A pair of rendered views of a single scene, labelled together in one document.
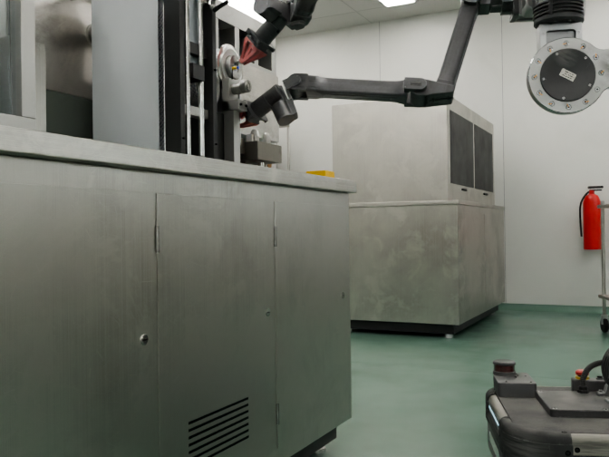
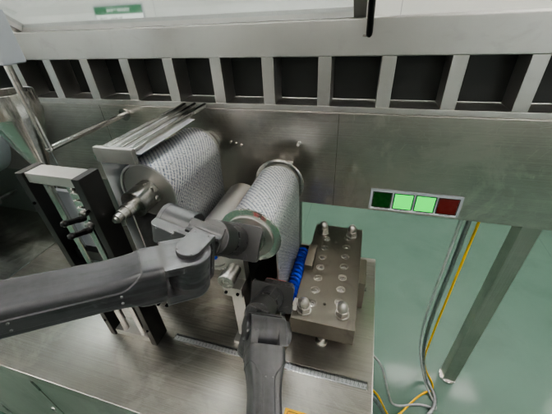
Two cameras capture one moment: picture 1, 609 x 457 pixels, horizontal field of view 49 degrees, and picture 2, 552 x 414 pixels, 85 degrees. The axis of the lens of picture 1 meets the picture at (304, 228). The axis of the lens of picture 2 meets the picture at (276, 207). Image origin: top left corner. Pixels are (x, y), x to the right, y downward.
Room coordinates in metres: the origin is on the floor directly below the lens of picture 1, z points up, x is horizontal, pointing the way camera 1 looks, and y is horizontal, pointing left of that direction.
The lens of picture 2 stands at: (2.10, -0.31, 1.69)
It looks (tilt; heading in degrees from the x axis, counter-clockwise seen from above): 34 degrees down; 81
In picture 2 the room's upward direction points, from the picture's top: 3 degrees counter-clockwise
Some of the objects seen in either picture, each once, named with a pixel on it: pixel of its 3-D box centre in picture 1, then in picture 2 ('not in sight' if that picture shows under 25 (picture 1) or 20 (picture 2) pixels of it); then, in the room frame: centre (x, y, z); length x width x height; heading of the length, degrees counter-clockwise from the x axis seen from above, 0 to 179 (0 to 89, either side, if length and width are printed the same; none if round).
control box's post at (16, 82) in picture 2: not in sight; (29, 109); (1.65, 0.51, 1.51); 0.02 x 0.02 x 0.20
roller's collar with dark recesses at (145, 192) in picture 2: not in sight; (141, 198); (1.89, 0.32, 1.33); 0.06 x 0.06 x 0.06; 63
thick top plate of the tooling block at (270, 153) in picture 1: (220, 156); (331, 273); (2.36, 0.29, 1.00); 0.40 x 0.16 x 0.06; 63
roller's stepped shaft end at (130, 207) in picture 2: not in sight; (124, 213); (1.86, 0.27, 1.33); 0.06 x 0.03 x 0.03; 63
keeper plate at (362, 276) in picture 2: not in sight; (361, 283); (2.45, 0.26, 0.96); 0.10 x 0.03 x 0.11; 63
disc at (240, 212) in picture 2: (229, 68); (250, 235); (2.12, 0.23, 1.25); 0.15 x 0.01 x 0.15; 153
